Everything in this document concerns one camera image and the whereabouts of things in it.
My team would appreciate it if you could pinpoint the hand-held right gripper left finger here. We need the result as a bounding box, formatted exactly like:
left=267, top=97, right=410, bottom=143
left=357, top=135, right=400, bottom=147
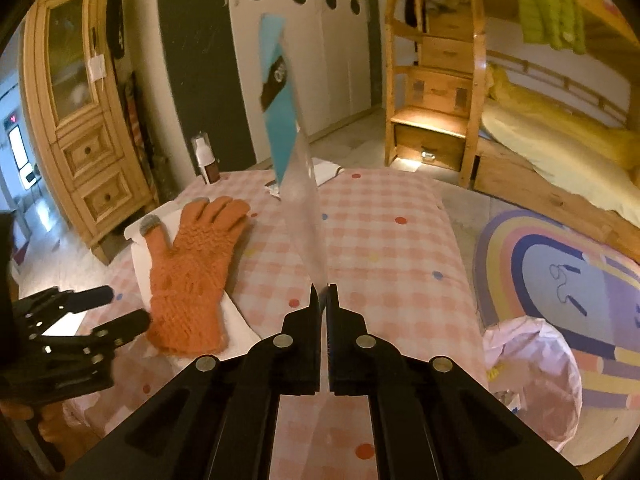
left=65, top=282, right=321, bottom=480

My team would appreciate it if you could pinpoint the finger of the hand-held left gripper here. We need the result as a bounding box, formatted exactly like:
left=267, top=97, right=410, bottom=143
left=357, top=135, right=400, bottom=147
left=75, top=309, right=152, bottom=356
left=20, top=285, right=115, bottom=318

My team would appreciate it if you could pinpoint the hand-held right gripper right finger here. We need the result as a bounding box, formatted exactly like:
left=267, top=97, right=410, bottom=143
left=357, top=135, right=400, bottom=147
left=325, top=284, right=583, bottom=480

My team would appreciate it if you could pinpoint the pink trash bag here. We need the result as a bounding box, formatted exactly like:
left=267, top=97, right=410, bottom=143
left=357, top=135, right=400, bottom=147
left=482, top=316, right=585, bottom=453

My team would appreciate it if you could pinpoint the blue and clear plastic wrapper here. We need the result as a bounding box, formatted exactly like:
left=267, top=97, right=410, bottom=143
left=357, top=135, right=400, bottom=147
left=257, top=12, right=331, bottom=291

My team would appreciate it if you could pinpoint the person's left hand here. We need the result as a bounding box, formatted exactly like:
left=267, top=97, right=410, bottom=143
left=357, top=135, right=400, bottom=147
left=0, top=399, right=68, bottom=461

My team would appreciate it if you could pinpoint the orange knit glove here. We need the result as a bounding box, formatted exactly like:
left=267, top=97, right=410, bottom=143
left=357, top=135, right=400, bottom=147
left=141, top=196, right=252, bottom=356

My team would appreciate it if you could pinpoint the pink checkered tablecloth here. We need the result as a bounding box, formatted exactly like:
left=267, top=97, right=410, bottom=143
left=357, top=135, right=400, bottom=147
left=62, top=167, right=488, bottom=480

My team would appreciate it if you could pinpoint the white tissue paper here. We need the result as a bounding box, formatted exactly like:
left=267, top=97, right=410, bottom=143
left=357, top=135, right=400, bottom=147
left=124, top=200, right=261, bottom=361

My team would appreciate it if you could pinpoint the wooden glass-door cabinet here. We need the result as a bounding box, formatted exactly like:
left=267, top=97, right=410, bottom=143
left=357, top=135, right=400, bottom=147
left=20, top=0, right=161, bottom=266

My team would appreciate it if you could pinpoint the patterned leaning board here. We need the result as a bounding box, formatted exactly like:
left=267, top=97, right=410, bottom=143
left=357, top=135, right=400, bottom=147
left=124, top=71, right=153, bottom=196

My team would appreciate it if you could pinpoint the small spray bottle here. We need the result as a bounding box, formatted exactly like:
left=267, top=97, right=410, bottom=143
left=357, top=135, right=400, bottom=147
left=191, top=131, right=222, bottom=186

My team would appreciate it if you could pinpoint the rainbow oval rug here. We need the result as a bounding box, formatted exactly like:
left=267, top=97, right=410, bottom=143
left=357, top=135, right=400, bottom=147
left=472, top=208, right=640, bottom=413

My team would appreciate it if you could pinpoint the wooden bunk bed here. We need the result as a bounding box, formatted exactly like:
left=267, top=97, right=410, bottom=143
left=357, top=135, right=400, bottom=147
left=465, top=0, right=640, bottom=266

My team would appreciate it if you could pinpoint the wooden stair drawer unit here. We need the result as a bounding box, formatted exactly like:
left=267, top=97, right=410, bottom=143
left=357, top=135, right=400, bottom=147
left=382, top=0, right=488, bottom=188

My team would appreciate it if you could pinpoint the pale yellow bed sheet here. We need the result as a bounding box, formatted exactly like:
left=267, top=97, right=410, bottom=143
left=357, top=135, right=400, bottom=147
left=480, top=99, right=640, bottom=216

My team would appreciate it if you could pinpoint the white wardrobe with round holes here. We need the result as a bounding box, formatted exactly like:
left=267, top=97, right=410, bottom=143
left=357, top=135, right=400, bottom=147
left=225, top=0, right=383, bottom=143

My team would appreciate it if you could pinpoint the yellow duvet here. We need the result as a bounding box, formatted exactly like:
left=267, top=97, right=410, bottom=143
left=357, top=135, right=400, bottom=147
left=487, top=62, right=640, bottom=171

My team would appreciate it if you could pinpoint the green puffer jacket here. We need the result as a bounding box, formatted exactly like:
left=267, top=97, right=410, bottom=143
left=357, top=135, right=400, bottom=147
left=514, top=0, right=587, bottom=56

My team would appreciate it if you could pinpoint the black wall panel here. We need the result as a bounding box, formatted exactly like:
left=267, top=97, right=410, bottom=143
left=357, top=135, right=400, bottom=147
left=156, top=0, right=258, bottom=173

